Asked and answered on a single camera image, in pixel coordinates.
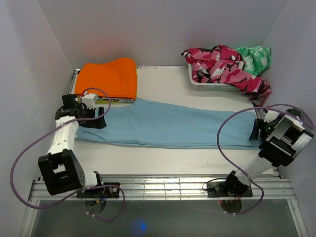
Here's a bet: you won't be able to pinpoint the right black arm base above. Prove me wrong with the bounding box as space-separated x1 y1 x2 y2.
206 181 253 198

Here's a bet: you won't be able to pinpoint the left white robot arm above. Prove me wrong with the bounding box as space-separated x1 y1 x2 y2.
38 93 106 198

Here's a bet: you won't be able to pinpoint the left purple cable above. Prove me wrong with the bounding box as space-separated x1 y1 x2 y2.
10 87 125 222

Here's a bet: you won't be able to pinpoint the purple cable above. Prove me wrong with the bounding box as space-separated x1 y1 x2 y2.
10 87 125 222
202 103 316 216

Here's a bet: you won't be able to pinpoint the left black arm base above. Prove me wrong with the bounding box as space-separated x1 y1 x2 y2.
76 182 120 199

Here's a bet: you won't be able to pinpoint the folded orange trousers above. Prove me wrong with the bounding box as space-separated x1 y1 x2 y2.
75 58 138 100

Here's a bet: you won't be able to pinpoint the aluminium mounting rail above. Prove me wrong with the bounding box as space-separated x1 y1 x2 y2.
27 174 296 201

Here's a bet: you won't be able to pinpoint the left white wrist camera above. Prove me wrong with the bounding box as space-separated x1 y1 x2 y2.
81 93 99 110

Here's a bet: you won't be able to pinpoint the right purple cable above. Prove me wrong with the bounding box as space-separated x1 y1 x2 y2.
202 103 316 216

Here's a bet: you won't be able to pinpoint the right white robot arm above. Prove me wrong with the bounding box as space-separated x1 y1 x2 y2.
223 108 314 196

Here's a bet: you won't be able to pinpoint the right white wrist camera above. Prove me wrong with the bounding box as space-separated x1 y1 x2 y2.
264 110 279 123

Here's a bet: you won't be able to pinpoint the folded yellow patterned trousers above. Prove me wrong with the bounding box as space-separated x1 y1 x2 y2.
70 69 136 104

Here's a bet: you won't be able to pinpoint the light blue trousers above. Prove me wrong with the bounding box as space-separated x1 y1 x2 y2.
76 98 260 150

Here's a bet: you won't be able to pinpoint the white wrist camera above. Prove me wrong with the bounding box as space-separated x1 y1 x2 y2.
81 93 99 110
264 110 279 123

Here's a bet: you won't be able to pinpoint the white plastic basket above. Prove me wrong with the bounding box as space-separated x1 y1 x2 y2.
188 65 240 92

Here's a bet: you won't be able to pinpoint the pink camouflage trousers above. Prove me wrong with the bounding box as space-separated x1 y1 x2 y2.
181 44 272 106

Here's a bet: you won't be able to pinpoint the green tie-dye trousers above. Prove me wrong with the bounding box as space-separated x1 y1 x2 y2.
236 46 271 76

